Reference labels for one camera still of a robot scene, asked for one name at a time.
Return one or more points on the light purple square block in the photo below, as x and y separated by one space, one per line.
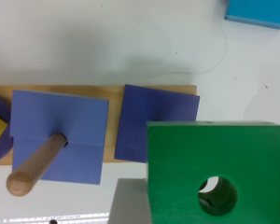
36 115

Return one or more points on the dark purple round block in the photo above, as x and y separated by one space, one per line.
6 141

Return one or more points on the green square block with hole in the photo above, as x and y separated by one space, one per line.
205 172

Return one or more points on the dark purple square block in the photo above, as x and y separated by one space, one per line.
141 105

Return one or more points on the blue square block with hole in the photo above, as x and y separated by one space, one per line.
257 12

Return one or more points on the middle wooden peg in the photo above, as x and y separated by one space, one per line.
22 180

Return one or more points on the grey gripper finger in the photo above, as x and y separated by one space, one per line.
130 203

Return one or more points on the wooden peg board base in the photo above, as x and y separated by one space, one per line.
114 94

